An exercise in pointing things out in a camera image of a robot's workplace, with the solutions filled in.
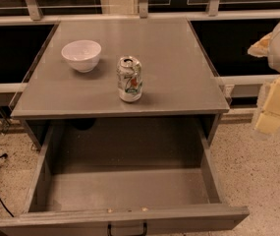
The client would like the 7up soda can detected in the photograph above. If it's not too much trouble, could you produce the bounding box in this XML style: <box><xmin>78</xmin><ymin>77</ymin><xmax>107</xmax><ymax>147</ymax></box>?
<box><xmin>117</xmin><ymin>56</ymin><xmax>142</xmax><ymax>102</ymax></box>

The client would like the open grey top drawer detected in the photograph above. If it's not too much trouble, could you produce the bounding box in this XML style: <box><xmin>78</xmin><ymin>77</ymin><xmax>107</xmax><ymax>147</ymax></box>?
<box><xmin>0</xmin><ymin>117</ymin><xmax>250</xmax><ymax>236</ymax></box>

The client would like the grey cabinet with top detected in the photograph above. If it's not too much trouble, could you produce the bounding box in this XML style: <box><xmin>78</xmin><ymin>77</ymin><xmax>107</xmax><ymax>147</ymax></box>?
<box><xmin>12</xmin><ymin>19</ymin><xmax>229</xmax><ymax>137</ymax></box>

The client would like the white ceramic bowl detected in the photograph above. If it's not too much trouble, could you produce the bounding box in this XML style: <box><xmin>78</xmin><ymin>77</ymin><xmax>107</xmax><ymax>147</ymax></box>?
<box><xmin>61</xmin><ymin>40</ymin><xmax>102</xmax><ymax>73</ymax></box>

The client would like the black drawer handle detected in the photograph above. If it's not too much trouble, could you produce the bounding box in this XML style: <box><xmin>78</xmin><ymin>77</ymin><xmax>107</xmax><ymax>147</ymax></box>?
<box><xmin>107</xmin><ymin>222</ymin><xmax>147</xmax><ymax>236</ymax></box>

